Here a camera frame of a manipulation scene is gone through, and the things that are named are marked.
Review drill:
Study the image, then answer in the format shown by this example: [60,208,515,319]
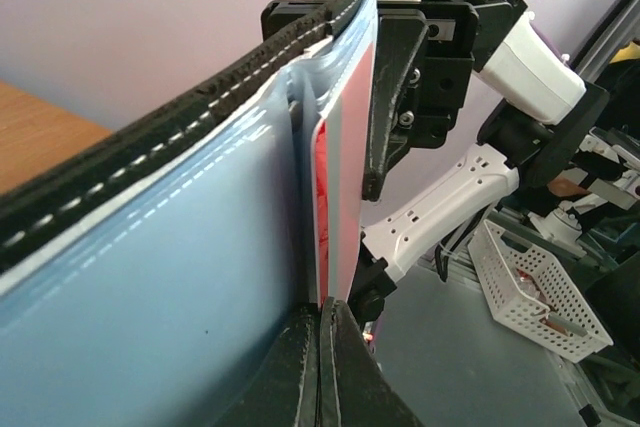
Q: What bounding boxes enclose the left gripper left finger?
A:
[219,304,319,426]

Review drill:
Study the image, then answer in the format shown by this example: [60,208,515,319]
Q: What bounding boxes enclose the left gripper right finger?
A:
[319,297,422,427]

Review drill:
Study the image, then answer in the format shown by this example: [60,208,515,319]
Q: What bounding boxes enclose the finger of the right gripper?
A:
[362,15,427,201]

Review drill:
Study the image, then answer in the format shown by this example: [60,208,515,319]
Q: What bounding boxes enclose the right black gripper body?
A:
[261,0,478,148]

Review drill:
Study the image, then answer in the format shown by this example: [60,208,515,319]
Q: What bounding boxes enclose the red credit card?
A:
[311,40,375,305]

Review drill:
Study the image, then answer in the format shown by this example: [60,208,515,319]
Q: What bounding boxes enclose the black leather card holder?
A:
[1,0,360,426]

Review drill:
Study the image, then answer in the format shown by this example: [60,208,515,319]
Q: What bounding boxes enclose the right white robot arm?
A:
[261,0,607,322]

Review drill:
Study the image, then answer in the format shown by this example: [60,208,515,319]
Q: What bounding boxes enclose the white perforated basket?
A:
[468,220,613,363]

